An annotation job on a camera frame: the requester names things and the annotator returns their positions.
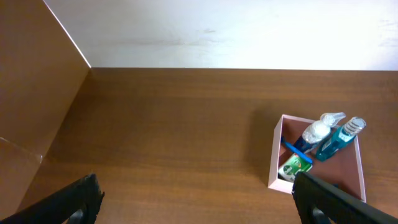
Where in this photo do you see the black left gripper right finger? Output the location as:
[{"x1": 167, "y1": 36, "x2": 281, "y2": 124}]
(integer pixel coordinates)
[{"x1": 292, "y1": 172, "x2": 397, "y2": 224}]

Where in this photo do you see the blue Listerine mouthwash bottle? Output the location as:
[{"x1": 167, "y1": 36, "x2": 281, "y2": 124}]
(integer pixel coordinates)
[{"x1": 315, "y1": 117, "x2": 366, "y2": 162}]

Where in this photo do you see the brown wooden side panel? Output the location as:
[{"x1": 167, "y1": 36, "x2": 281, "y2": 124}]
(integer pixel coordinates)
[{"x1": 1, "y1": 0, "x2": 89, "y2": 217}]

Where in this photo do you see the blue disposable razor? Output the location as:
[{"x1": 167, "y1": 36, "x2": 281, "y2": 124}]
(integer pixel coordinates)
[{"x1": 280, "y1": 136, "x2": 313, "y2": 164}]

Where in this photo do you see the clear pump soap bottle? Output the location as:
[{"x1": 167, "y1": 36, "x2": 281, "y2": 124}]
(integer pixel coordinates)
[{"x1": 294, "y1": 112, "x2": 346, "y2": 154}]

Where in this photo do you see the white box pink inside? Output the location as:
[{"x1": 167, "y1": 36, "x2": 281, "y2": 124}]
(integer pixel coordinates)
[{"x1": 267, "y1": 114, "x2": 366, "y2": 202}]

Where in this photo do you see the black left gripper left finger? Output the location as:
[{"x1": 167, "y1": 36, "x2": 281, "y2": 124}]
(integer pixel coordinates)
[{"x1": 1, "y1": 174, "x2": 104, "y2": 224}]

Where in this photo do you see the green Dettol soap box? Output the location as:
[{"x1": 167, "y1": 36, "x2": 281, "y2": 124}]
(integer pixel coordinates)
[{"x1": 278, "y1": 154, "x2": 313, "y2": 182}]

